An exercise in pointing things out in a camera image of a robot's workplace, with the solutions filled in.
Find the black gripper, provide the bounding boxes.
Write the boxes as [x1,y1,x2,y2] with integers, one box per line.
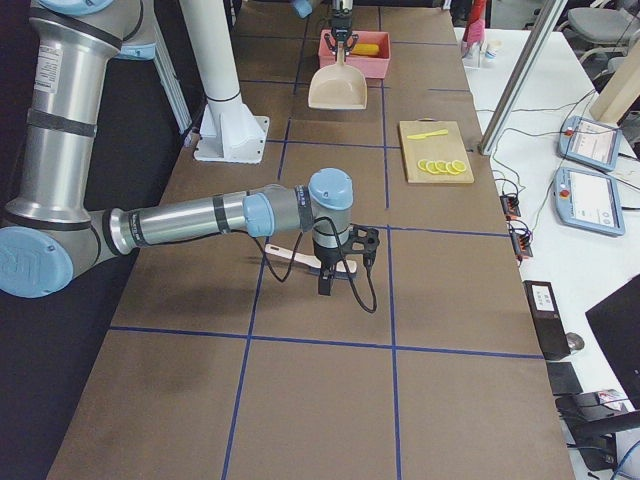
[324,10,359,54]
[313,243,349,296]

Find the yellow toy corn cob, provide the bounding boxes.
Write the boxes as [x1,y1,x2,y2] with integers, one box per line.
[351,43,380,57]

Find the beige hand brush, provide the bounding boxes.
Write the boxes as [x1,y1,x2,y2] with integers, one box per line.
[265,244,357,278]

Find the beige plastic dustpan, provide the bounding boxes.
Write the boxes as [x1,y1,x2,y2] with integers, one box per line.
[308,42,367,110]

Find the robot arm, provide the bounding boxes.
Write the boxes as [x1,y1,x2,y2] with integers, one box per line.
[1,1,356,298]

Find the pink plastic bin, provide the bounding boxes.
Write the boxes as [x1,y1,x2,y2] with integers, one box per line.
[318,29,391,79]

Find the pink towel on rack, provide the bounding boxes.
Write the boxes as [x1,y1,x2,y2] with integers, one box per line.
[462,0,487,47]

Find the yellow plastic knife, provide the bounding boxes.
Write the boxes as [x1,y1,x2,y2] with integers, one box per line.
[406,129,449,140]

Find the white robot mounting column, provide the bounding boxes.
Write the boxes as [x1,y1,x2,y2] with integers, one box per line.
[180,0,270,164]

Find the white paper cup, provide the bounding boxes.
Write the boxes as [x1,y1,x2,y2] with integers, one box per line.
[484,39,503,62]

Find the wooden cutting board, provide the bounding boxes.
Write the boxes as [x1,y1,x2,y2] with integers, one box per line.
[398,120,475,185]

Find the orange black adapter far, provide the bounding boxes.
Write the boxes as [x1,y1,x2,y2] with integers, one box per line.
[500,194,521,220]

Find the orange black adapter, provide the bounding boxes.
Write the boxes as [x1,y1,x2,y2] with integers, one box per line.
[508,223,533,262]
[500,194,521,220]

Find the orange black adapter near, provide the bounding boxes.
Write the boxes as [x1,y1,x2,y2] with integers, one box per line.
[508,223,533,262]

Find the black box white label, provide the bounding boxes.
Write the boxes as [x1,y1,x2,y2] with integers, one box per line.
[523,280,570,361]

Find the grey office chair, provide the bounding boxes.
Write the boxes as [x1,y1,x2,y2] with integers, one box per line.
[567,7,639,64]

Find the teach pendant far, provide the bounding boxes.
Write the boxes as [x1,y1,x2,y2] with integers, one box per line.
[558,116,622,172]

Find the teach pendant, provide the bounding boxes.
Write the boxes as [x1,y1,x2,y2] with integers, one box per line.
[558,116,622,172]
[553,168,626,237]

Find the teach pendant near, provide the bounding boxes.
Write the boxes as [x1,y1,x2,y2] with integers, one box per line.
[553,168,626,237]

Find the black monitor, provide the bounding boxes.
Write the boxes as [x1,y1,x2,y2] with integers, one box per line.
[586,286,639,403]

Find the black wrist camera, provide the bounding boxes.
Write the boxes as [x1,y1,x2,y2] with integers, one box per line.
[342,224,380,268]

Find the aluminium frame post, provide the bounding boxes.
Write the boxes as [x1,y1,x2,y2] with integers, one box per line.
[478,0,568,156]

